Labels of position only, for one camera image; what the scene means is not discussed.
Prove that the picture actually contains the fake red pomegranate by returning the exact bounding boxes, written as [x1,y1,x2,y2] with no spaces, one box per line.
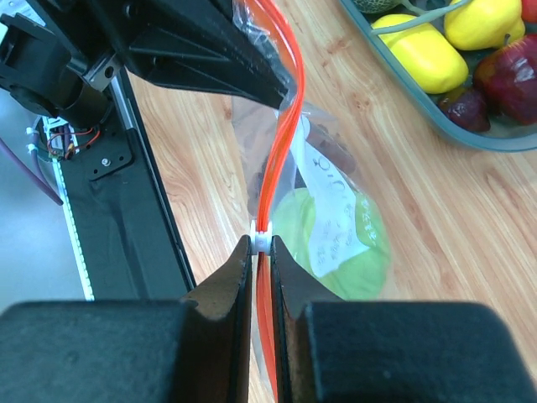
[521,0,537,24]

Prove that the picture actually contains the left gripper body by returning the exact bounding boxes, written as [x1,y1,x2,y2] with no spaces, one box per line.
[29,1,175,91]

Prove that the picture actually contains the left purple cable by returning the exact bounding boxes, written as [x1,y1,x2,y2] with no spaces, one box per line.
[0,136,64,207]

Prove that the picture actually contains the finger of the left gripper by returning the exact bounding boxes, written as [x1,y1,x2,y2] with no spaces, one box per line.
[108,1,288,108]

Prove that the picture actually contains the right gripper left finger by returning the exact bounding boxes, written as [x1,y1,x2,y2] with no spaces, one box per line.
[1,236,253,402]

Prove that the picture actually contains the fake dark red apple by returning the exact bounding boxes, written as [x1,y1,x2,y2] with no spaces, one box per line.
[473,34,536,126]

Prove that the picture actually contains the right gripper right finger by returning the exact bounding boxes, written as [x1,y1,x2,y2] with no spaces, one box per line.
[270,237,531,402]

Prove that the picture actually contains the fake yellow banana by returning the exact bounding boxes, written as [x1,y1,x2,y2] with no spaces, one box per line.
[379,23,469,94]

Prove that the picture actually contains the grey plastic fruit bowl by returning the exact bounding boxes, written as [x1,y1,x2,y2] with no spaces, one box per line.
[340,1,536,153]

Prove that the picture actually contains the fake dark plum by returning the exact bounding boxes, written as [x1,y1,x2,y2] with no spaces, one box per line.
[437,87,491,133]

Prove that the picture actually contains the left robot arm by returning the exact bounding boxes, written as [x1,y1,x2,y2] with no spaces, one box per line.
[1,1,294,128]

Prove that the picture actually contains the white slotted cable duct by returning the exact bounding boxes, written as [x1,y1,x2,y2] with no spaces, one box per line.
[41,117,94,301]

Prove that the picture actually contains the fake purple grapes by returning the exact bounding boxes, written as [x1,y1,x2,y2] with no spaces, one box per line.
[247,121,357,215]

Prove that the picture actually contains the fake green melon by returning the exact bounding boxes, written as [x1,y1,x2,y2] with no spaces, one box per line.
[352,0,401,14]

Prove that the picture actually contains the clear zip bag orange seal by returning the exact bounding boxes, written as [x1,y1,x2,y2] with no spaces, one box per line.
[232,9,373,398]

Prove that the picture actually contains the fake yellow pepper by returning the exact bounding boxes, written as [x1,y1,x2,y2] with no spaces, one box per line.
[444,0,525,50]

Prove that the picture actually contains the fake green cabbage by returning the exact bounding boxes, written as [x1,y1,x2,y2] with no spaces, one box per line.
[272,188,391,300]

